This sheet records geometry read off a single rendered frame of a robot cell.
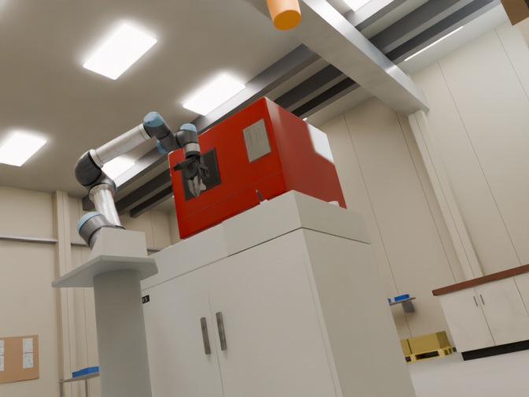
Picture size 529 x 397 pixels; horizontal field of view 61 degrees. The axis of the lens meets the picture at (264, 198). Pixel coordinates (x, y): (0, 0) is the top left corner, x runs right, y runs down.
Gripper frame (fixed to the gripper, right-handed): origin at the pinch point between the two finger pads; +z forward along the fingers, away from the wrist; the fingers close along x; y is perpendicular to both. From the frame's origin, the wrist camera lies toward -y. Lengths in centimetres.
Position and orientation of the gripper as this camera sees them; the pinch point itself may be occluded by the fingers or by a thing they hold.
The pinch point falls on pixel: (195, 194)
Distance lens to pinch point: 202.7
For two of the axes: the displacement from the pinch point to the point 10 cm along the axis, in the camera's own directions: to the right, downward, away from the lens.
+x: -7.9, 3.6, 5.0
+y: 5.8, 1.8, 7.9
